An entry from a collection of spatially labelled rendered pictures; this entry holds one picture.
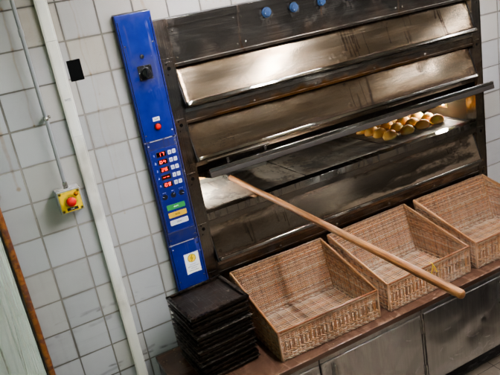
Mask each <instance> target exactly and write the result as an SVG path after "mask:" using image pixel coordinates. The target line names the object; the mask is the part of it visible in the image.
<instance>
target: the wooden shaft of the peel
mask: <svg viewBox="0 0 500 375"><path fill-rule="evenodd" d="M228 179H229V180H231V181H233V182H235V183H237V184H239V185H241V186H242V187H244V188H246V189H248V190H250V191H252V192H254V193H256V194H258V195H260V196H262V197H263V198H265V199H268V200H269V201H271V202H274V203H275V204H277V205H279V206H281V207H283V208H285V209H287V210H288V211H291V212H293V213H294V214H297V215H298V216H300V217H303V218H304V219H306V220H308V221H310V222H312V223H314V224H316V225H318V226H320V227H322V228H324V229H326V230H328V231H329V232H331V233H333V234H335V235H337V236H339V237H341V238H343V239H345V240H347V241H349V242H351V243H352V244H354V245H356V246H358V247H360V248H362V249H364V250H366V251H369V252H370V253H372V254H374V255H376V256H377V257H380V258H382V259H383V260H386V261H388V262H389V263H392V264H394V265H395V266H397V267H399V268H401V269H403V270H405V271H407V272H409V273H411V274H413V275H415V276H416V277H418V278H420V279H422V280H424V281H426V282H428V283H430V284H432V285H434V286H436V287H437V288H439V289H442V290H443V291H445V292H448V293H449V294H451V295H454V296H455V297H457V298H460V299H462V298H464V297H465V295H466V292H465V291H464V290H463V289H461V288H459V287H457V286H455V285H453V284H451V283H449V282H447V281H445V280H443V279H441V278H439V277H437V276H435V275H433V274H431V273H429V272H427V271H425V270H423V269H421V268H419V267H417V266H415V265H413V264H410V263H408V262H406V261H404V260H402V259H400V258H398V257H396V256H394V255H392V254H390V253H388V252H386V251H384V250H382V249H380V248H378V247H376V246H374V245H372V244H370V243H368V242H366V241H364V240H362V239H360V238H358V237H356V236H354V235H352V234H350V233H348V232H346V231H344V230H342V229H340V228H338V227H336V226H334V225H331V224H329V223H328V222H325V221H324V220H322V219H319V218H318V217H315V216H313V215H312V214H309V213H307V212H306V211H303V210H301V209H300V208H297V207H295V206H294V205H291V204H289V203H288V202H285V201H283V200H282V199H279V198H277V197H276V196H273V195H271V194H270V193H267V192H266V191H264V190H261V189H260V188H258V187H255V186H254V185H250V184H249V183H247V182H244V181H243V180H241V179H238V178H237V177H235V176H232V175H230V176H229V177H228Z"/></svg>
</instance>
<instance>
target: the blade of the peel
mask: <svg viewBox="0 0 500 375"><path fill-rule="evenodd" d="M265 164H267V163H266V161H265V162H262V163H259V164H255V165H252V166H250V167H246V168H243V169H241V170H236V171H234V172H231V173H232V174H233V175H234V174H236V173H240V172H243V171H246V170H250V169H252V168H255V167H259V166H262V165H265ZM221 178H222V176H218V177H215V178H212V179H210V178H205V179H201V180H200V184H201V185H202V184H205V183H208V182H212V181H214V180H217V179H221Z"/></svg>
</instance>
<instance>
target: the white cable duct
mask: <svg viewBox="0 0 500 375"><path fill-rule="evenodd" d="M33 3H34V7H35V9H36V14H37V17H38V20H39V25H40V27H41V31H42V35H43V39H44V41H45V46H46V49H47V52H48V57H49V60H50V63H51V67H52V71H53V73H54V78H55V81H56V84H57V89H58V92H59V95H60V100H61V103H62V107H63V111H64V113H65V118H66V121H67V124H68V129H69V132H70V135H71V140H72V143H73V145H74V150H75V153H76V156H77V161H78V164H79V167H80V172H81V175H82V177H83V182H84V185H85V188H86V193H87V196H88V199H89V204H90V207H91V210H92V214H93V217H94V222H95V225H96V228H97V232H98V236H99V239H100V244H101V246H102V249H103V254H104V257H105V260H106V265H107V268H108V271H109V276H110V278H111V282H112V286H113V289H114V292H115V297H116V300H117V303H118V308H119V310H120V314H121V318H122V322H123V324H124V329H125V332H126V337H127V340H128V342H129V348H130V350H131V354H132V358H133V362H134V364H135V369H136V372H137V375H148V372H147V367H146V364H145V361H144V356H143V353H142V350H141V346H140V343H139V340H138V334H137V331H136V329H135V323H134V321H133V317H132V313H131V309H130V306H129V302H128V298H127V295H126V290H125V287H124V282H123V279H122V277H121V271H120V269H119V265H118V261H117V258H116V254H115V250H114V246H113V244H112V238H111V235H110V233H109V227H108V225H107V221H106V217H105V213H104V210H103V206H102V202H101V200H100V194H99V192H98V189H97V184H96V181H95V177H94V173H93V169H92V165H91V162H90V158H89V154H88V150H87V148H86V142H85V140H84V137H83V132H82V129H81V125H80V121H79V118H78V115H77V110H76V107H75V104H74V99H73V96H72V93H71V88H70V85H69V81H68V77H67V74H66V71H65V66H64V63H63V58H62V55H61V52H60V47H59V44H58V41H57V36H56V33H55V30H54V25H53V22H52V19H51V14H50V11H49V8H48V3H47V0H33Z"/></svg>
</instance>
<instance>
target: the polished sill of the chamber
mask: <svg viewBox="0 0 500 375"><path fill-rule="evenodd" d="M476 127H477V124H476V121H470V120H468V121H464V122H462V123H459V124H456V125H453V126H449V127H447V128H444V129H441V130H438V131H436V132H432V133H429V134H427V135H423V136H420V137H418V138H414V139H411V140H410V141H406V142H403V143H401V144H397V145H394V146H392V147H388V148H385V149H383V150H379V151H377V152H375V153H371V154H368V155H366V156H362V157H359V158H355V159H353V160H350V161H346V162H344V163H342V164H338V165H336V166H333V167H329V168H327V169H324V170H320V171H318V172H315V173H311V174H309V175H307V176H303V177H301V178H298V179H294V180H292V181H289V182H285V183H283V184H280V185H277V186H274V187H271V188H268V189H265V190H264V191H266V192H267V193H270V194H271V195H273V196H276V197H279V196H282V195H284V194H287V193H291V192H293V191H295V190H299V189H301V188H305V187H308V186H310V185H314V184H316V183H319V182H323V181H325V180H327V179H331V178H333V177H336V176H340V175H341V174H344V173H348V172H350V171H353V170H356V169H359V168H361V167H365V166H368V165H370V164H373V163H376V162H378V161H382V160H385V159H387V158H390V157H393V156H397V155H399V154H401V153H405V152H408V151H410V150H414V149H416V148H418V147H422V146H425V145H427V144H430V143H433V142H436V141H439V140H442V139H445V138H448V137H450V136H453V135H457V134H459V133H462V132H465V131H467V130H470V129H474V128H476ZM267 200H268V199H265V198H263V197H262V196H260V195H258V194H256V193H253V194H250V195H248V196H244V197H242V198H239V199H235V200H233V201H230V202H226V203H224V204H221V205H218V206H215V207H212V208H209V209H207V210H206V213H207V216H208V221H210V220H213V219H216V218H219V217H222V216H225V215H227V214H231V213H234V212H235V211H239V210H242V209H244V208H248V207H250V206H253V205H256V204H259V203H261V202H265V201H267Z"/></svg>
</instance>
